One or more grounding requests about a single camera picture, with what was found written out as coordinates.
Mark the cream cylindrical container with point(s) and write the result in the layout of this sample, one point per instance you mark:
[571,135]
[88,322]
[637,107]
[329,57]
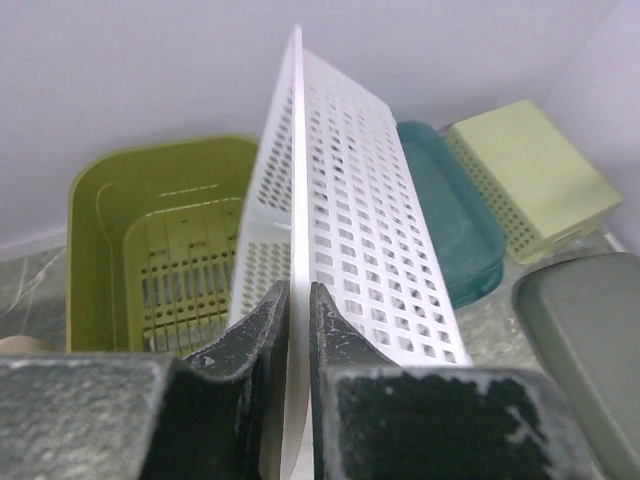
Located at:
[24,345]

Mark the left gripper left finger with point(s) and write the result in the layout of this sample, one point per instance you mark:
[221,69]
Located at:
[215,414]

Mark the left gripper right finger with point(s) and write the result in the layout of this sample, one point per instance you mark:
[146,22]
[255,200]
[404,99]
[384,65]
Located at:
[375,419]

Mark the large metal tray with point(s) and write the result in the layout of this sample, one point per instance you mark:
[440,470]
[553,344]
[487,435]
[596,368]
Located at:
[581,317]

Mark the olive green tub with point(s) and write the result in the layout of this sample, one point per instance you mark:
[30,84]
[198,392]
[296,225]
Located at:
[151,243]

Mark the white perforated basket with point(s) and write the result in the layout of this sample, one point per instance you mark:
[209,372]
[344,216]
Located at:
[331,200]

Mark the blue translucent plastic container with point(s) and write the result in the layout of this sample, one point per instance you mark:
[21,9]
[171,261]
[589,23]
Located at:
[469,243]

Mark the pale green perforated box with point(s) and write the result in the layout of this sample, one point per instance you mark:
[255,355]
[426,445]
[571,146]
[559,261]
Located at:
[539,186]

